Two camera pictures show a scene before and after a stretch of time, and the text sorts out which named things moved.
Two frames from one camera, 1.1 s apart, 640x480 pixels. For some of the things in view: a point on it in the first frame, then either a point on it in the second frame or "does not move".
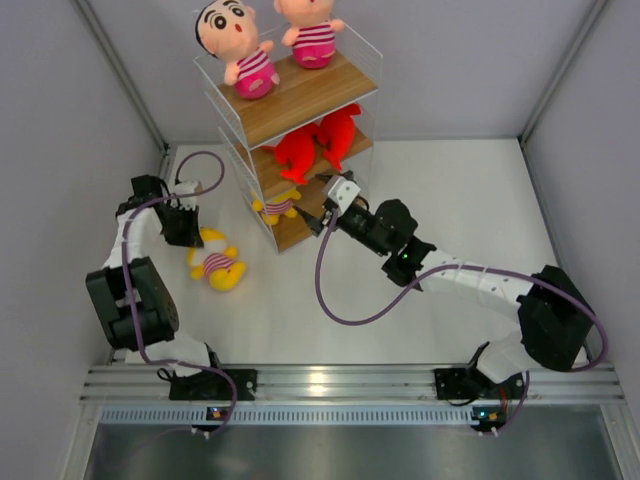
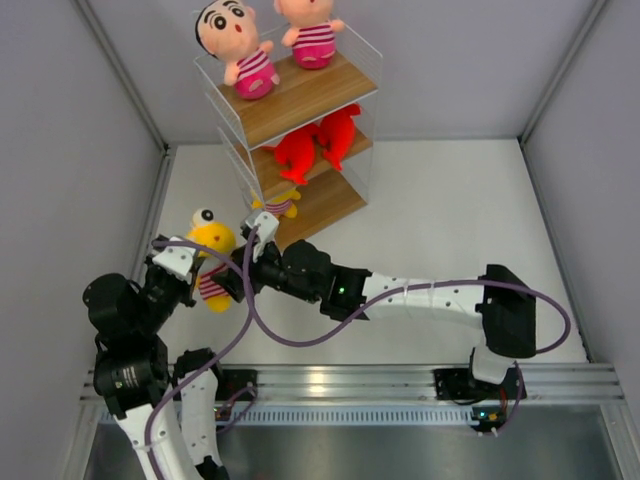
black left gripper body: [179, 230] → [165, 292]
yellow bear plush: [280, 204] does not move
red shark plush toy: [300, 149] does not move
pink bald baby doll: [312, 31] does not move
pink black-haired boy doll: [228, 30] does not move
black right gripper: [313, 222] → [233, 282]
